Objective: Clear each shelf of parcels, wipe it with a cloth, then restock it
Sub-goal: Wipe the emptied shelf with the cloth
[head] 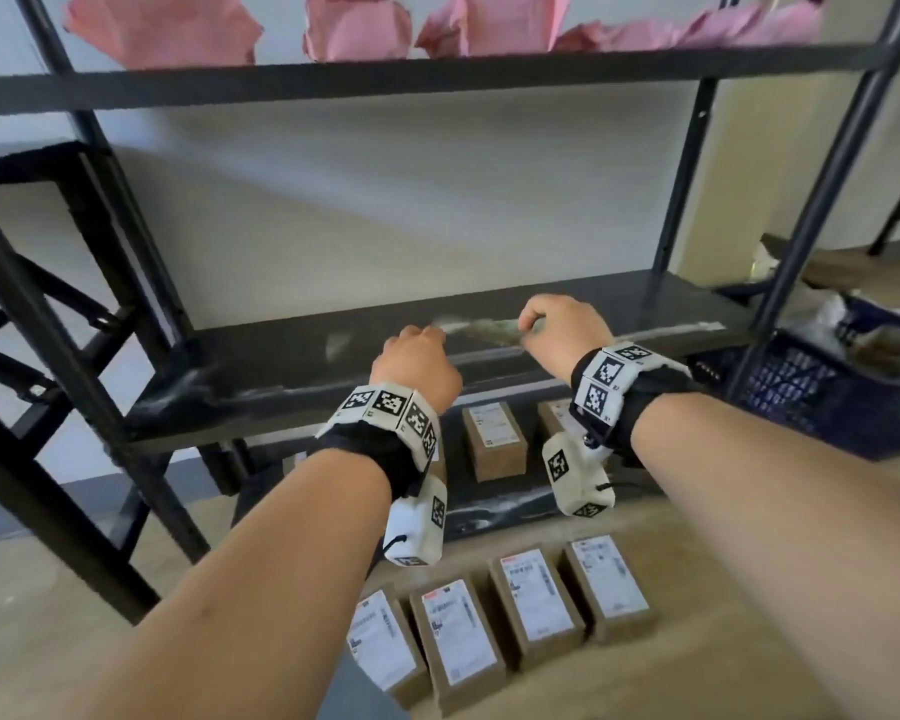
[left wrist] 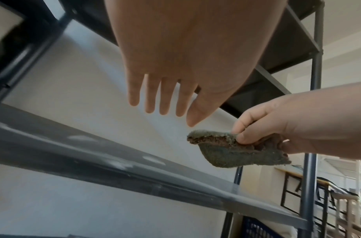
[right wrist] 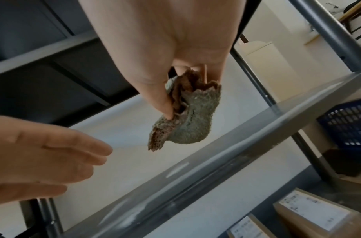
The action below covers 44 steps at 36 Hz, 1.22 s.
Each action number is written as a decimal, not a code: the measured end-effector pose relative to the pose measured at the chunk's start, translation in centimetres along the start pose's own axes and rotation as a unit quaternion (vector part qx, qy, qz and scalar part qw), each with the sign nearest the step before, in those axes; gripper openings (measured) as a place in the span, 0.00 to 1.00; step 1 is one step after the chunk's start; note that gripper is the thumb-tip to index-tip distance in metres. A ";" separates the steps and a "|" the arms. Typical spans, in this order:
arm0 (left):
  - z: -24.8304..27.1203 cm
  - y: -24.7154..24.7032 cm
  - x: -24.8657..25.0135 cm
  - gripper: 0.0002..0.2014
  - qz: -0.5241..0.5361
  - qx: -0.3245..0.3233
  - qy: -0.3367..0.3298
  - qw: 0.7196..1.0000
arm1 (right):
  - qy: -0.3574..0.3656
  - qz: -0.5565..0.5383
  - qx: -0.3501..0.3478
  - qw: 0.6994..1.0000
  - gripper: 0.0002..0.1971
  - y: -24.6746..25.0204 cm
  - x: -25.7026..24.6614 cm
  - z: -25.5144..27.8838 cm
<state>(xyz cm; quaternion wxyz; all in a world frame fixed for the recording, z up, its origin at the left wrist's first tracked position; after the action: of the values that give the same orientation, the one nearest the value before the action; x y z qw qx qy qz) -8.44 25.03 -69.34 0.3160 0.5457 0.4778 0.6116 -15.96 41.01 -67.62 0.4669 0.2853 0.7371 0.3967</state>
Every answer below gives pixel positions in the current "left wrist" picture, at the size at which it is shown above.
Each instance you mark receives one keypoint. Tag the person's left hand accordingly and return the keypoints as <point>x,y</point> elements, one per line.
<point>192,46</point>

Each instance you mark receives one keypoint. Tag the person's right hand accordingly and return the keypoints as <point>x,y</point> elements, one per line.
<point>309,120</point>

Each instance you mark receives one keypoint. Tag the green and pink cleaning cloth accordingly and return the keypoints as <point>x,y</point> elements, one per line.
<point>227,158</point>

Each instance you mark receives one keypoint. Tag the dark metal shelf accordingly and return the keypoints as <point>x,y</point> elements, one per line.
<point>80,151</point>

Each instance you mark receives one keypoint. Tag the wooden desk with black legs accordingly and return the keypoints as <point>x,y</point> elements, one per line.
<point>286,169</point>

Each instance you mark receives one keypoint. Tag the wooden chair with grey seat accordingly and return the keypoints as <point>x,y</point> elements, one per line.
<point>349,202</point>

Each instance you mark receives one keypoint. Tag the blue plastic crate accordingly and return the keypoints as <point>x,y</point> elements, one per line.
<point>253,230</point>

